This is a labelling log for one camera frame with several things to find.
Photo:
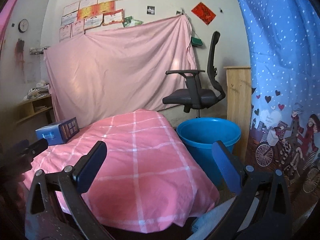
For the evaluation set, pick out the pink curtain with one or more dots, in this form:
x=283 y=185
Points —
x=7 y=12

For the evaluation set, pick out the person's grey trouser leg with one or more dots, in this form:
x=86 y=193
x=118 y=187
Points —
x=212 y=220

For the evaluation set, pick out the blue cardboard box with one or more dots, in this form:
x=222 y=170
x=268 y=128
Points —
x=50 y=135

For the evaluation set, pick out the pink hanging sheet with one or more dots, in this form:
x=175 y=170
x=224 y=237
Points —
x=112 y=75

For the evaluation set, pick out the red paper wall decoration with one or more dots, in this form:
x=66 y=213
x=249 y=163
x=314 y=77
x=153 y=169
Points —
x=203 y=13

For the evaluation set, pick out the group of wall certificates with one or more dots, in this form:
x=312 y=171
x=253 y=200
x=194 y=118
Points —
x=100 y=10

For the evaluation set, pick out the wooden shelf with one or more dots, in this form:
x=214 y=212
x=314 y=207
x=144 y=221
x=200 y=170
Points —
x=32 y=107

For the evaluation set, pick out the green landscape pictures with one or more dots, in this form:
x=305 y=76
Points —
x=132 y=22

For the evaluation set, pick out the black office chair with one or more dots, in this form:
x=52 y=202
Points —
x=195 y=97

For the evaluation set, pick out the red tassel ornament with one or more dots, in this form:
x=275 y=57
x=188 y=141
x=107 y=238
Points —
x=20 y=52

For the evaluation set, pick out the white wall calendar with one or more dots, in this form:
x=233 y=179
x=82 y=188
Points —
x=32 y=72

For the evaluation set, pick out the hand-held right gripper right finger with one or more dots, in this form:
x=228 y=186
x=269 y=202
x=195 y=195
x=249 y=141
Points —
x=225 y=166

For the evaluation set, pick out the light wooden cabinet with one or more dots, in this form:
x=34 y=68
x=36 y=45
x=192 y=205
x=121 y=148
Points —
x=237 y=100

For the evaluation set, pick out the stack of newspapers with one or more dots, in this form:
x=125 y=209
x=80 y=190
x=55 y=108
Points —
x=37 y=92

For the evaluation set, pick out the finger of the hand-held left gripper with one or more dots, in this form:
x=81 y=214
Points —
x=37 y=146
x=17 y=145

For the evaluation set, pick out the pink checkered blanket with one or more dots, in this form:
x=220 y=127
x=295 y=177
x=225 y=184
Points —
x=137 y=160

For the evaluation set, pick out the green hanging pouch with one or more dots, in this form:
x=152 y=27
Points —
x=196 y=42

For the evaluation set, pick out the round wall clock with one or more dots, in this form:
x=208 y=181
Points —
x=23 y=25

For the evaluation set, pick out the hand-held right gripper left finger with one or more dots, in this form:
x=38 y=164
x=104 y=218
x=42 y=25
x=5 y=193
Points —
x=91 y=166

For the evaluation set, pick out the blue plastic bucket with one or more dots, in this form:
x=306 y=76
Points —
x=200 y=137

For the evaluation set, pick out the blue printed curtain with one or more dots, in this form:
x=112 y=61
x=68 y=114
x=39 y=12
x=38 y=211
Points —
x=280 y=55

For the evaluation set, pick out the small wall photo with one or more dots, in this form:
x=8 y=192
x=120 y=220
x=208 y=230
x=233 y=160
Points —
x=150 y=10

